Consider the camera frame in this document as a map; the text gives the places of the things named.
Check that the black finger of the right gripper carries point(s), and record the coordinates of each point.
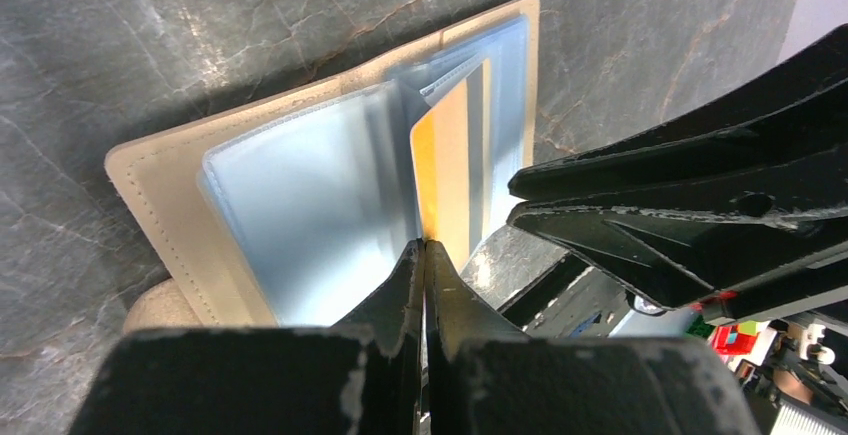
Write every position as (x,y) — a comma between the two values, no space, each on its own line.
(793,110)
(762,248)

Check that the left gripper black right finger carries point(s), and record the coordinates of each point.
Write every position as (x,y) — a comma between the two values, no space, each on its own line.
(486,376)

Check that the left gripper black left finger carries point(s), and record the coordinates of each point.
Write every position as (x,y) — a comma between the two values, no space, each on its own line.
(358,376)

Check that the beige leather card holder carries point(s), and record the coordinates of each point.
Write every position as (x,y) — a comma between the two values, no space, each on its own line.
(155,175)

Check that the beige gold card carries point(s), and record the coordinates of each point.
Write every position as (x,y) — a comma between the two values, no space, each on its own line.
(450,153)

